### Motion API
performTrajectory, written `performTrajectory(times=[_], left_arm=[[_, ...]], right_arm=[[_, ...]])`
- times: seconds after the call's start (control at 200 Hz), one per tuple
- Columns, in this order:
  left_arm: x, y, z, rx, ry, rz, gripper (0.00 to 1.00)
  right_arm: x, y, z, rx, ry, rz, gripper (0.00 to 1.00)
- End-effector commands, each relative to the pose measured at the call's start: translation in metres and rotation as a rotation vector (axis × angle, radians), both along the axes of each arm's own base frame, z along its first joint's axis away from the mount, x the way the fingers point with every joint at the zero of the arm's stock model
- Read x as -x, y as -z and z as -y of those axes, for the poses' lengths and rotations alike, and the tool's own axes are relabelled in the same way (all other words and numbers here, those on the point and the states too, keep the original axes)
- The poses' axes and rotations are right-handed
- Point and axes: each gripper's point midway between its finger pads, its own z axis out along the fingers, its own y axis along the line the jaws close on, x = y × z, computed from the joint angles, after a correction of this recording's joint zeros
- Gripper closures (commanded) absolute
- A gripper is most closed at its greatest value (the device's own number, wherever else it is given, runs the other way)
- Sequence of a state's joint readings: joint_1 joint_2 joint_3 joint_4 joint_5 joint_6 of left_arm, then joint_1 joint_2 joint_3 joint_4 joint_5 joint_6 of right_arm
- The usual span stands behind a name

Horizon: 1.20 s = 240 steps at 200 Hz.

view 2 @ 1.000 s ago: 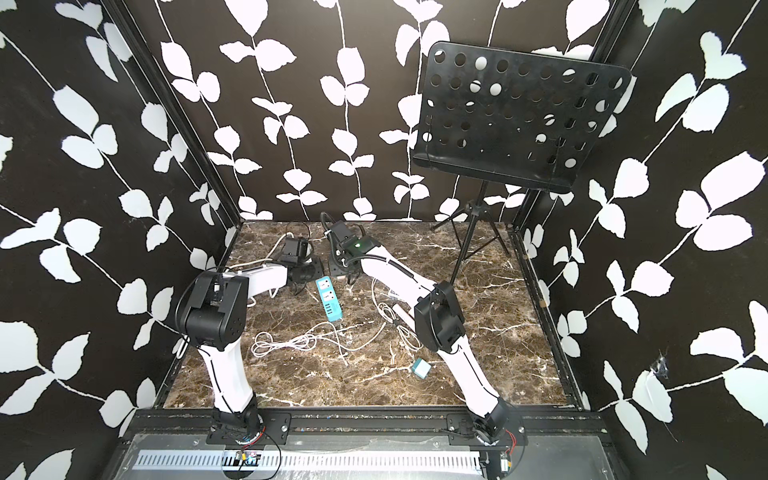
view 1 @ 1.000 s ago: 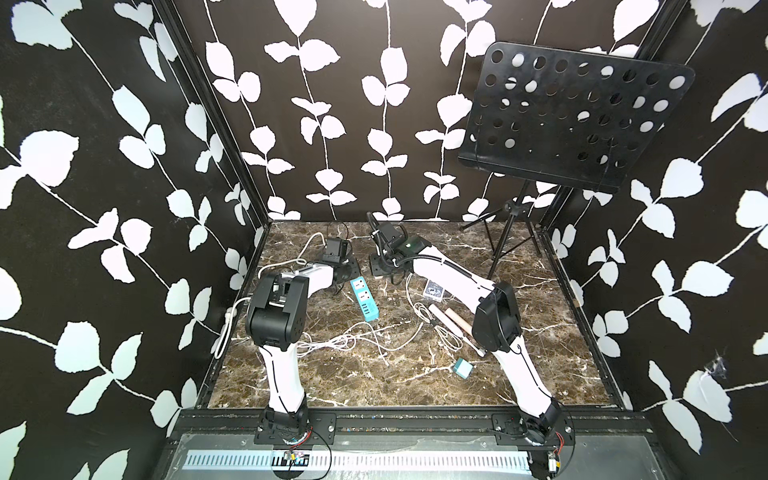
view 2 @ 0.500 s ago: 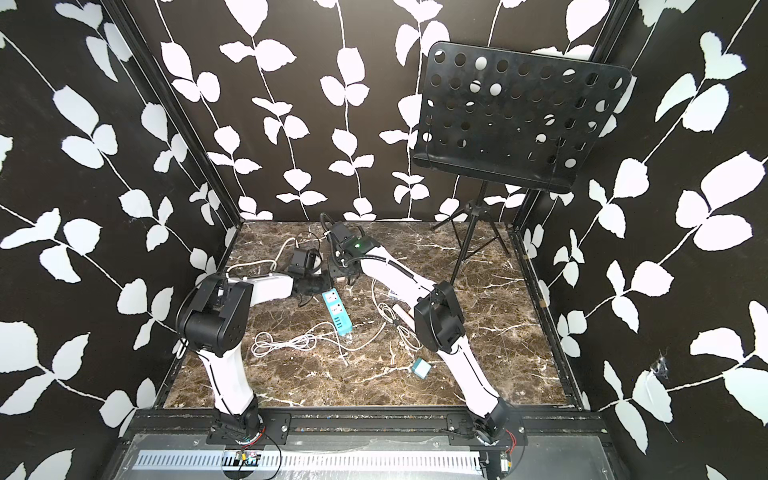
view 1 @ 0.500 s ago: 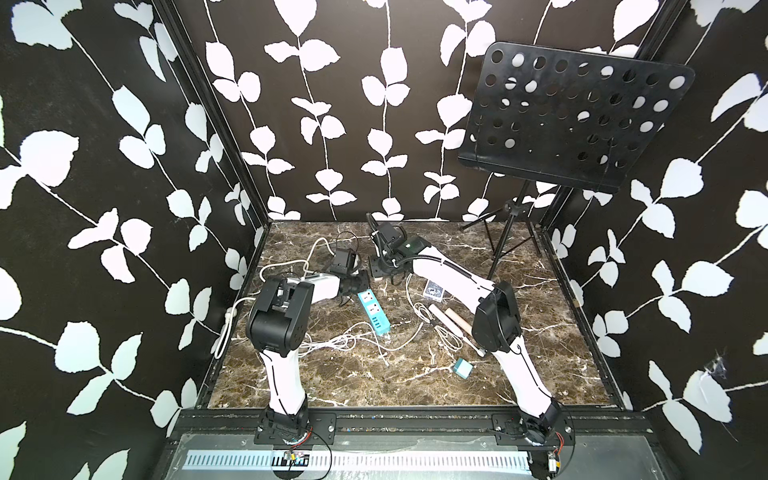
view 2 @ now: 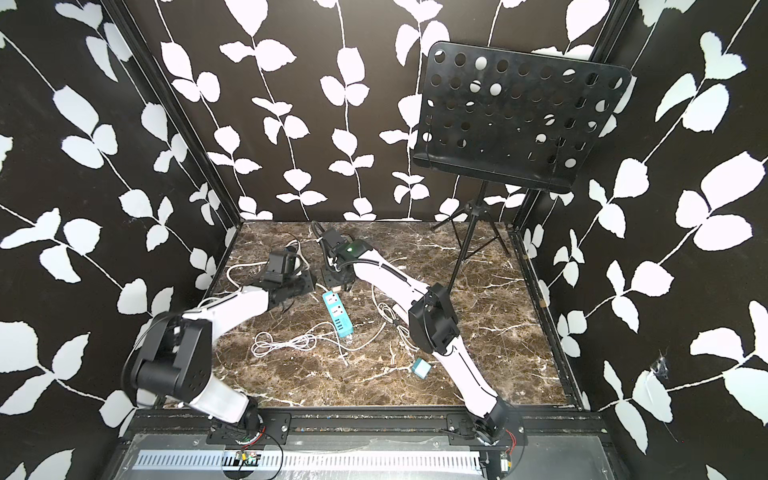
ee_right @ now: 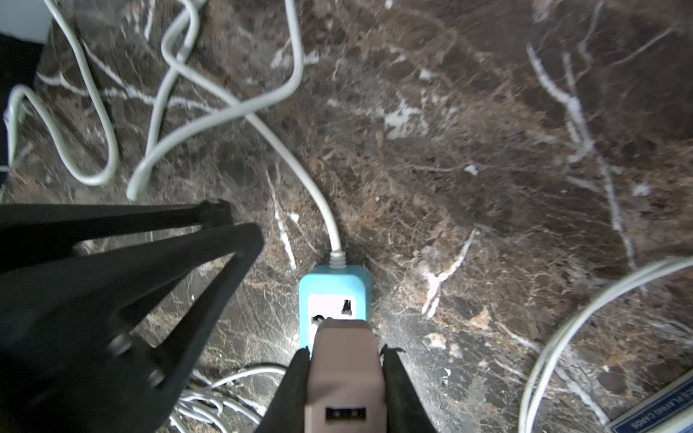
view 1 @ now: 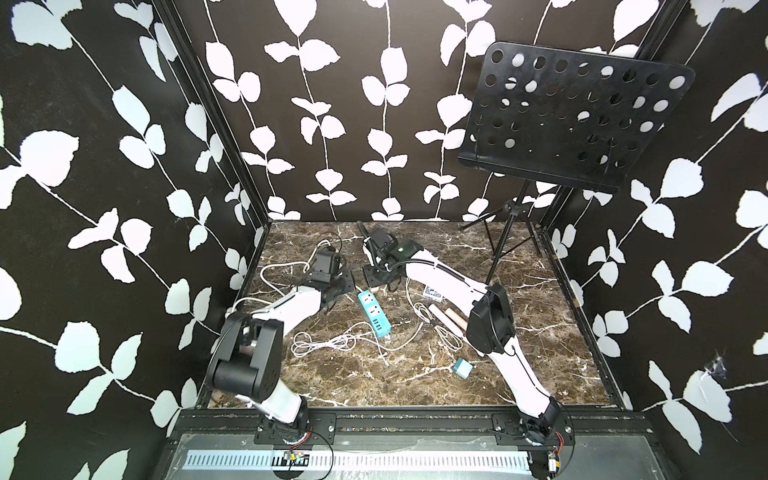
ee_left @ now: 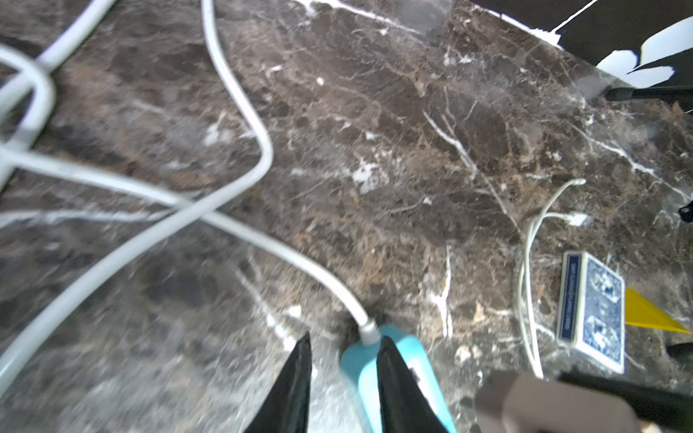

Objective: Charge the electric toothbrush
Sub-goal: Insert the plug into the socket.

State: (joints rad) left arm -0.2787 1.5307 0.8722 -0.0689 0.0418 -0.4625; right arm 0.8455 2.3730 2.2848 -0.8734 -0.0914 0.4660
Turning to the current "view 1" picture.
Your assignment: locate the white charging cable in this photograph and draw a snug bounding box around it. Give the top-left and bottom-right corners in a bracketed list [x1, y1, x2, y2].
[405, 281, 466, 352]

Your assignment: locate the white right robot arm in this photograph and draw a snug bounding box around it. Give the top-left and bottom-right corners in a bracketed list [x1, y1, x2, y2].
[363, 228, 562, 445]

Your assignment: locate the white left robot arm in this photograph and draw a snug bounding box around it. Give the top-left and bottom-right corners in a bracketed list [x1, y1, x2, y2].
[205, 269, 355, 429]

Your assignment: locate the pink electric toothbrush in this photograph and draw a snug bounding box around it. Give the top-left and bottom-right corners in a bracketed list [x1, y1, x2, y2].
[444, 308, 468, 331]

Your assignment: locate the blue playing card box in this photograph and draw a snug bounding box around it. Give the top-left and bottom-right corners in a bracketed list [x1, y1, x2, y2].
[422, 286, 444, 302]

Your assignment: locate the teal power strip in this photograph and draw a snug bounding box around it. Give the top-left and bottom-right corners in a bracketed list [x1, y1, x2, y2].
[358, 290, 391, 338]

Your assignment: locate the black music stand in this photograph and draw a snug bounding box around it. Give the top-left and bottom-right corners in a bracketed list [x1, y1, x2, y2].
[457, 40, 697, 286]

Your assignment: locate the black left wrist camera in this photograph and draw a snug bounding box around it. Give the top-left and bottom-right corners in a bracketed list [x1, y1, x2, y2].
[312, 247, 341, 282]

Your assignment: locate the white tangled thin cable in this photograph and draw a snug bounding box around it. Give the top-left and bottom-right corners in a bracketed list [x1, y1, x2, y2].
[290, 320, 391, 361]

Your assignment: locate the teal wall charger cube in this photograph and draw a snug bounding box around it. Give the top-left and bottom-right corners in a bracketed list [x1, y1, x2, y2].
[452, 358, 474, 379]

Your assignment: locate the black front rail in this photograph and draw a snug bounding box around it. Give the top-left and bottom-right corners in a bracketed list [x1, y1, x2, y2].
[170, 405, 654, 450]

